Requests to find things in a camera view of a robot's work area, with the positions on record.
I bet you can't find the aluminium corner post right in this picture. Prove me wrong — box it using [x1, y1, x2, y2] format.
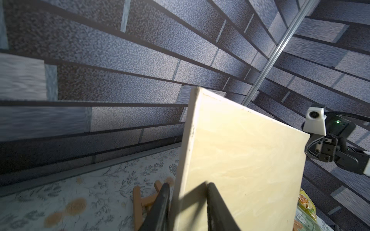
[241, 0, 319, 106]

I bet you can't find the small wooden easel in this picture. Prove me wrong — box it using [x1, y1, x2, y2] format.
[133, 181, 162, 231]

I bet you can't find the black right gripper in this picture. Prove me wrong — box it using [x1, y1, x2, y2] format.
[303, 114, 370, 176]

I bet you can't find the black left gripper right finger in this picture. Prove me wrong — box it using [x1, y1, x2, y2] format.
[207, 182, 241, 231]

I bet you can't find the yellow snack bag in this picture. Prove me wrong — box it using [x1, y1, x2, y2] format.
[297, 188, 317, 221]

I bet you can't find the thin plywood board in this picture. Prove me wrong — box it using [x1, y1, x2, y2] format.
[169, 87, 310, 231]

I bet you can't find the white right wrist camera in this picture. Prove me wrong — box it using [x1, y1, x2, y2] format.
[302, 107, 327, 136]

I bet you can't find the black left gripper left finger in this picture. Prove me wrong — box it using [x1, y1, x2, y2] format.
[139, 183, 170, 231]

